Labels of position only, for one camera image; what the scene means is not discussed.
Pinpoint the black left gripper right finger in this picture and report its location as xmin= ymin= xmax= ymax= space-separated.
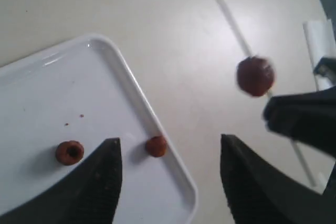
xmin=220 ymin=134 xmax=335 ymax=223

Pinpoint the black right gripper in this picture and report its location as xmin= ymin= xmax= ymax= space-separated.
xmin=263 ymin=56 xmax=335 ymax=157

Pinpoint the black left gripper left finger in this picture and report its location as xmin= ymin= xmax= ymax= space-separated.
xmin=1 ymin=138 xmax=122 ymax=223

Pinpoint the white rectangular plastic tray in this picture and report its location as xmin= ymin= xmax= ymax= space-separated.
xmin=1 ymin=34 xmax=198 ymax=223

